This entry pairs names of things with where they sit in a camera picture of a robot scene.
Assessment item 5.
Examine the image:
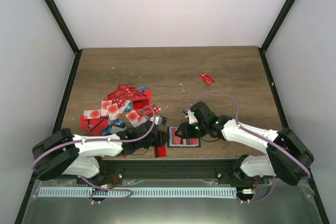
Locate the red VIP card carried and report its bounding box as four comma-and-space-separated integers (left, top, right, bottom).
170, 127, 184, 147

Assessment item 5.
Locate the white red circle card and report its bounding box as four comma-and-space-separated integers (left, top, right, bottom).
125, 110, 143, 127
107, 103, 121, 120
83, 110, 101, 120

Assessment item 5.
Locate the light blue slotted cable duct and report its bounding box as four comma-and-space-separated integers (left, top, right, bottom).
38, 187, 237, 199

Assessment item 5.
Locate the red card black stripe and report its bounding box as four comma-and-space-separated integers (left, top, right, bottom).
153, 146, 166, 158

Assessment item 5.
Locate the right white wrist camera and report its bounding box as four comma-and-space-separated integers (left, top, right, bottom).
183, 109, 198, 125

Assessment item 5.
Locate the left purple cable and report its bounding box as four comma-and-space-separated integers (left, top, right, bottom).
31, 105, 155, 205

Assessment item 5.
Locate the white red circle card left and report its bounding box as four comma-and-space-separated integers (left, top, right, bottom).
83, 110, 101, 120

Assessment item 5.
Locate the black VIP card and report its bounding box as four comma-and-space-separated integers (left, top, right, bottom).
159, 116, 167, 127

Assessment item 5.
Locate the red VIP card top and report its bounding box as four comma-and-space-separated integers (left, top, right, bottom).
104, 88, 129, 101

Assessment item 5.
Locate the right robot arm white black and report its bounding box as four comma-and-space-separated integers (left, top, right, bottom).
175, 102, 314, 186

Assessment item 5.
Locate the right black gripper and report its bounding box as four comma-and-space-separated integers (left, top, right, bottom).
175, 122, 207, 140

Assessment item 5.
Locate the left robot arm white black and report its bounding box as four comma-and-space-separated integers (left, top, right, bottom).
32, 122, 169, 184

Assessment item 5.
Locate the black aluminium frame rail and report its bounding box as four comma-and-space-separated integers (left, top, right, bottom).
33, 157, 312, 183

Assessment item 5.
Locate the white red circle card centre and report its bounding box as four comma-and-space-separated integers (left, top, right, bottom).
125, 110, 143, 127

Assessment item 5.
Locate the white red circle card upper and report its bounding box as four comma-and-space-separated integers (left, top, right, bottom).
107, 103, 121, 120

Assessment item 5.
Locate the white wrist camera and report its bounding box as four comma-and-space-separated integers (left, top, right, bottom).
150, 116, 163, 125
183, 109, 198, 125

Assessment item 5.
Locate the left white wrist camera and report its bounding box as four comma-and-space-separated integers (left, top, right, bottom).
150, 116, 163, 125

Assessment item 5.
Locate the black leather card holder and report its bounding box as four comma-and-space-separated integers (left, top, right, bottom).
166, 126, 202, 148

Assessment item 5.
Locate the blue card top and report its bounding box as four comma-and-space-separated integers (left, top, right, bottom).
138, 87, 149, 92

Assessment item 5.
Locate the red VIP card centre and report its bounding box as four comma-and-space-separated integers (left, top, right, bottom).
142, 104, 161, 117

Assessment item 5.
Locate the lone red VIP card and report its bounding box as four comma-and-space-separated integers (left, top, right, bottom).
199, 72, 215, 86

